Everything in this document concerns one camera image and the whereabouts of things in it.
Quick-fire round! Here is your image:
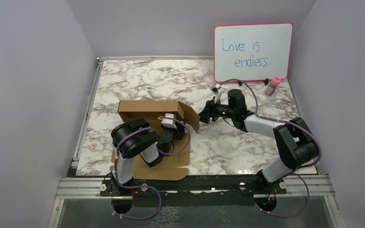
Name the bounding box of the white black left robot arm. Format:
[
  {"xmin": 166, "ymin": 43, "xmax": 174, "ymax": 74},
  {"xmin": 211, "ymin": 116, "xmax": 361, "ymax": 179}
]
[{"xmin": 111, "ymin": 115, "xmax": 186, "ymax": 195}]

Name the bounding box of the brown cardboard box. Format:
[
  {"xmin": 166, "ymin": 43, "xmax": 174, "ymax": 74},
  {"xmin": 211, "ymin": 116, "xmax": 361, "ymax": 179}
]
[{"xmin": 110, "ymin": 100, "xmax": 200, "ymax": 185}]

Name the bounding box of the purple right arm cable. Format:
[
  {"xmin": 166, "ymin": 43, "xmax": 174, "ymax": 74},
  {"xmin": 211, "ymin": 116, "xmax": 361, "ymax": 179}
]
[{"xmin": 217, "ymin": 78, "xmax": 322, "ymax": 219}]

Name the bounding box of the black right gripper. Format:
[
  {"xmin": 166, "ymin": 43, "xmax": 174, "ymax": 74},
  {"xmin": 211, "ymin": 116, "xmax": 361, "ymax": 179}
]
[{"xmin": 194, "ymin": 96, "xmax": 235, "ymax": 124}]

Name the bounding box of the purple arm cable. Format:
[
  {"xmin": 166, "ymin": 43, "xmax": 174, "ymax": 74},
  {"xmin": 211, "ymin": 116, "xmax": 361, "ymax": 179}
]
[
  {"xmin": 111, "ymin": 117, "xmax": 192, "ymax": 220},
  {"xmin": 217, "ymin": 78, "xmax": 322, "ymax": 219}
]

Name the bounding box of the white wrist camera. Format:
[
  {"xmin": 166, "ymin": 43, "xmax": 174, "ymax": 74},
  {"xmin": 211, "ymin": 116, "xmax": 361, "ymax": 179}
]
[
  {"xmin": 210, "ymin": 84, "xmax": 224, "ymax": 103},
  {"xmin": 158, "ymin": 113, "xmax": 177, "ymax": 129}
]

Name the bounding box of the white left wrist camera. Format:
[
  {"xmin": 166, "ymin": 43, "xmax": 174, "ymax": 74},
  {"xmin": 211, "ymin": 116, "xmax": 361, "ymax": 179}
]
[{"xmin": 158, "ymin": 113, "xmax": 177, "ymax": 129}]

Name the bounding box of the pink framed whiteboard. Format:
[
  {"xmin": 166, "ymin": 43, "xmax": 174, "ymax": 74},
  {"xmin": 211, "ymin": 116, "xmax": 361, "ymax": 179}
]
[{"xmin": 213, "ymin": 22, "xmax": 294, "ymax": 82}]

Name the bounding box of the aluminium front frame rail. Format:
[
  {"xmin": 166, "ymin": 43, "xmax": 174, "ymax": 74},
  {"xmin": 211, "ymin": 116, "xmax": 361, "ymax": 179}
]
[{"xmin": 48, "ymin": 175, "xmax": 344, "ymax": 228}]

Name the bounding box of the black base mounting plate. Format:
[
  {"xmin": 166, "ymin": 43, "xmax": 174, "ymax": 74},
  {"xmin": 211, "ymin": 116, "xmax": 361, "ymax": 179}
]
[{"xmin": 67, "ymin": 168, "xmax": 288, "ymax": 209}]

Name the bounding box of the pink lidded marker jar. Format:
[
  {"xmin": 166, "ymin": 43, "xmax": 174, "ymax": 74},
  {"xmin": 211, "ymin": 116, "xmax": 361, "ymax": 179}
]
[{"xmin": 265, "ymin": 76, "xmax": 282, "ymax": 96}]

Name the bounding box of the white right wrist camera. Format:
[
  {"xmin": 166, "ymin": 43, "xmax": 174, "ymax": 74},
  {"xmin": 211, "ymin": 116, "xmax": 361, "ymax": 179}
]
[{"xmin": 210, "ymin": 84, "xmax": 224, "ymax": 103}]

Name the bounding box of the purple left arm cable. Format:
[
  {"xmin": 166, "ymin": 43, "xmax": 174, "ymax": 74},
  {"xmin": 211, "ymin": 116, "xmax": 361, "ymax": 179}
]
[{"xmin": 111, "ymin": 117, "xmax": 192, "ymax": 220}]

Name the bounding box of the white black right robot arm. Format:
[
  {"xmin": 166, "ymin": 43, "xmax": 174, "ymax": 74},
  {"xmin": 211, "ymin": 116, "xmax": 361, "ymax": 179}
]
[{"xmin": 199, "ymin": 89, "xmax": 321, "ymax": 193}]

